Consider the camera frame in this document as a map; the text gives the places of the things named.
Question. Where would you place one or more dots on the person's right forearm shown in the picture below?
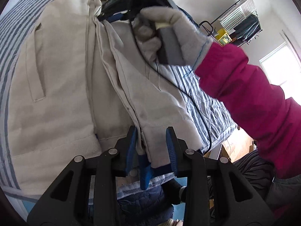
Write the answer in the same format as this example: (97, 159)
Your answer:
(247, 94)

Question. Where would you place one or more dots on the bed with striped blue sheet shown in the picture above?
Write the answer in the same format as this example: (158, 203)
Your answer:
(14, 28)

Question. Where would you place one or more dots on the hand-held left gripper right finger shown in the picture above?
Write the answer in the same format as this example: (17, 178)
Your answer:
(170, 147)

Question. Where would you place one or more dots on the light blue mat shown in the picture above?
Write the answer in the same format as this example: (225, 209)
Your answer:
(180, 207)

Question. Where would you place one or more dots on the white blue striped towel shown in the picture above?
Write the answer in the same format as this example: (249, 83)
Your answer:
(160, 181)

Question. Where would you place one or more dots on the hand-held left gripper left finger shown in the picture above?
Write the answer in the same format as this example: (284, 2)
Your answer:
(131, 147)

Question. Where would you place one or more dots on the dark hanging clothes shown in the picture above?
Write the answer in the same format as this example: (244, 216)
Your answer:
(249, 26)

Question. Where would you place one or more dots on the dark striped cloth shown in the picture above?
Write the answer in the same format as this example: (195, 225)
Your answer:
(249, 167)

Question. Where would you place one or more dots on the black metal clothes rack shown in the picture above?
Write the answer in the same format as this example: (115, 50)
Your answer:
(235, 4)

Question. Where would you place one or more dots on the yellow box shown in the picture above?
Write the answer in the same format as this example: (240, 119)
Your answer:
(223, 37)

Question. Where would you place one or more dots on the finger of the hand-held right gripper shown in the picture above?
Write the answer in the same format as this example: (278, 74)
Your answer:
(105, 17)

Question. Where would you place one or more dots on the beige jacket with blue collar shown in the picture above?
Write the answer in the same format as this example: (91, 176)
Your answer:
(65, 75)

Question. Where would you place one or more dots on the grey laptop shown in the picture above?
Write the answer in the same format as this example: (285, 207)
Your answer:
(215, 151)

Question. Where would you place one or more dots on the person's right hand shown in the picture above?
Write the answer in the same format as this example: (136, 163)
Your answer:
(188, 35)

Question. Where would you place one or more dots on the person's navy padded clothing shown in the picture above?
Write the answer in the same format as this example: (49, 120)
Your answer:
(145, 204)

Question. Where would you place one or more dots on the striped hanging cloth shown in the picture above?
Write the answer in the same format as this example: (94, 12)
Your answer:
(237, 11)

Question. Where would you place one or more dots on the bright window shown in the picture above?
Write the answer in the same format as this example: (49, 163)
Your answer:
(282, 68)

